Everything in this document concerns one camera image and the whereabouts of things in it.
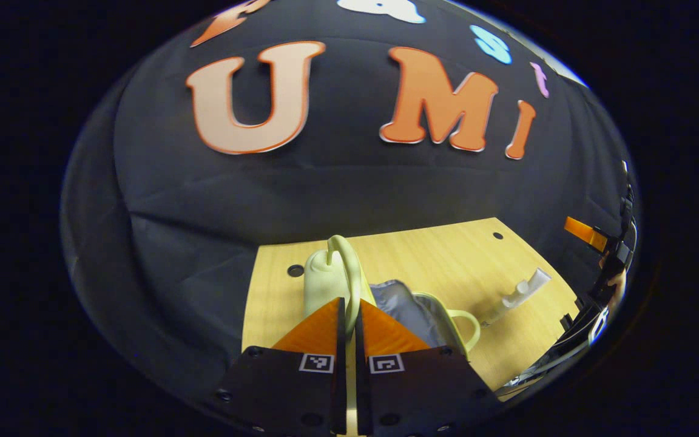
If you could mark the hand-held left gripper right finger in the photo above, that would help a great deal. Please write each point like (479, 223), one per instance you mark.
(361, 364)

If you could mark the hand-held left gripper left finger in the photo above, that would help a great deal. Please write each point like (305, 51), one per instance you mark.
(340, 364)

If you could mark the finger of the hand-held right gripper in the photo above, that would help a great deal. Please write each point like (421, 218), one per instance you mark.
(586, 233)

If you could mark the frosted white tube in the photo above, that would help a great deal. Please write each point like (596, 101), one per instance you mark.
(540, 279)

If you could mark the pale yellow suitcase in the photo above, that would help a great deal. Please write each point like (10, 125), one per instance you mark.
(325, 285)

